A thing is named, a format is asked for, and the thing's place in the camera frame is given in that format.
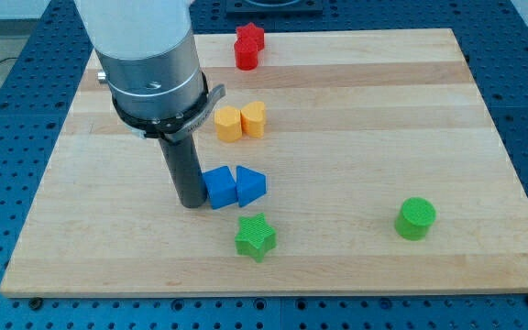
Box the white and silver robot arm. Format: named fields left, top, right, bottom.
left=75, top=0, right=226, bottom=142

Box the green star block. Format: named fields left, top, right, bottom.
left=235, top=213, right=277, bottom=263

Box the red star block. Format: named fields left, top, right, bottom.
left=236, top=22, right=265, bottom=51

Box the blue triangle block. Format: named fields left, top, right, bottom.
left=236, top=166, right=267, bottom=207

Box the blue cube block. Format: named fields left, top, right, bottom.
left=203, top=166, right=237, bottom=209

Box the yellow heart block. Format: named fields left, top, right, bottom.
left=240, top=101, right=267, bottom=138

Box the yellow hexagon block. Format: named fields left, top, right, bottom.
left=214, top=106, right=243, bottom=142

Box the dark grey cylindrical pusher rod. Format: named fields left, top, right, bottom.
left=159, top=136, right=207, bottom=208

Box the red cylinder block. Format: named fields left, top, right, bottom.
left=234, top=38, right=259, bottom=71

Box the light wooden board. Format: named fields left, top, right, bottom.
left=0, top=29, right=528, bottom=298

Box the green cylinder block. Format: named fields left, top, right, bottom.
left=394, top=197, right=436, bottom=241

